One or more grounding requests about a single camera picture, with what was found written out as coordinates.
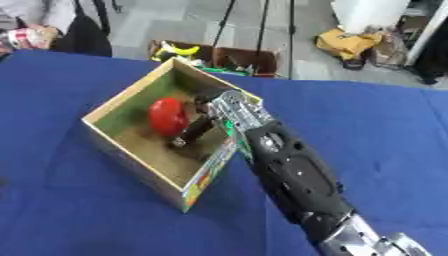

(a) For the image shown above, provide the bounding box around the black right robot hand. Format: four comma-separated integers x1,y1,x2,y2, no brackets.
169,87,231,149

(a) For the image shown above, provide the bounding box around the red toy fruit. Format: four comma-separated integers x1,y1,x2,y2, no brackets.
145,97,191,138

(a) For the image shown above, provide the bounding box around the tan cardboard box green inside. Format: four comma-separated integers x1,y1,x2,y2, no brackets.
80,57,265,213

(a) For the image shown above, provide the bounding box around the brown cardboard box with toys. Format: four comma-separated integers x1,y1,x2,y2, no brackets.
147,39,280,78

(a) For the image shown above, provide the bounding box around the yellow toy banana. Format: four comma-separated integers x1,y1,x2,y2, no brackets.
152,40,202,62

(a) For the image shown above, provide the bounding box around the black tripod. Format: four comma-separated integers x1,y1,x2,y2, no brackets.
210,0,298,80

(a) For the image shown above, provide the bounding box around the black bag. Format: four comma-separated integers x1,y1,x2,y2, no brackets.
50,0,114,58

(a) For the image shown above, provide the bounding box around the yellow bag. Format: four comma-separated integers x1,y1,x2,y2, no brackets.
313,27,384,62

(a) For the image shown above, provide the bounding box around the person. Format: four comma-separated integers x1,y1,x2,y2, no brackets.
0,0,77,56

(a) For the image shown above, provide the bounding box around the white cabinet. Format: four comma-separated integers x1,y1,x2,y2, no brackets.
330,0,413,35

